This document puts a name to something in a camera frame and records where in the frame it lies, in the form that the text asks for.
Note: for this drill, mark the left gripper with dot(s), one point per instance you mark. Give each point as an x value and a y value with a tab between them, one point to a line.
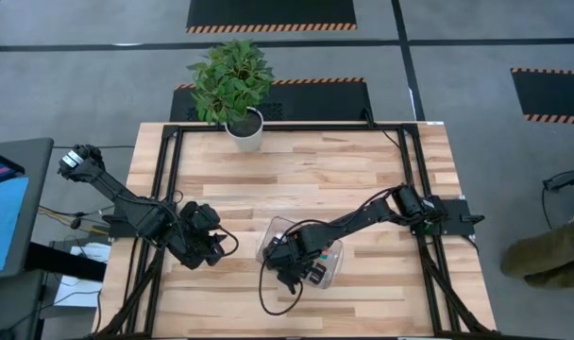
195	248

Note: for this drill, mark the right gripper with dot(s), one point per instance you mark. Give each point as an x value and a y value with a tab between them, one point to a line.
289	255

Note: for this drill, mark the clear plastic basket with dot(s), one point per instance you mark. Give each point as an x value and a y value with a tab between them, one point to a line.
334	269

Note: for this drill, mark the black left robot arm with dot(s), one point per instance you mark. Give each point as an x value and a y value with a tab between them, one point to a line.
126	208

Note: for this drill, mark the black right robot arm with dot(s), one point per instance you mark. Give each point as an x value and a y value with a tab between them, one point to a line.
362	217

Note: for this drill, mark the white plant pot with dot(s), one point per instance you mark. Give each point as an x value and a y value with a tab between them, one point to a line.
244	139

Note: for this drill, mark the white paper sheets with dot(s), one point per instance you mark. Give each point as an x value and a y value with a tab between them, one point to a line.
79	283

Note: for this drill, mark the green leafy plant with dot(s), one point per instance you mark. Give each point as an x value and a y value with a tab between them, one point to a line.
230	80

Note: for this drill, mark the black hazard-striped floor mat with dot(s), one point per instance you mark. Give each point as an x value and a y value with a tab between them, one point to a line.
268	11
315	101
551	94

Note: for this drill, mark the grey desk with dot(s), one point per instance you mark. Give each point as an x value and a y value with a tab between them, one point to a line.
32	165

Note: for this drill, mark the light blue board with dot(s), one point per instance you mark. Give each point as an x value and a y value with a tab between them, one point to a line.
4	222

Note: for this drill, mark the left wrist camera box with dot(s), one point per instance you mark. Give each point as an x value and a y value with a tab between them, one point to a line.
201	215

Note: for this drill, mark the black aluminium table frame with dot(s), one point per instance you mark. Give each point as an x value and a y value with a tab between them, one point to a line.
292	127

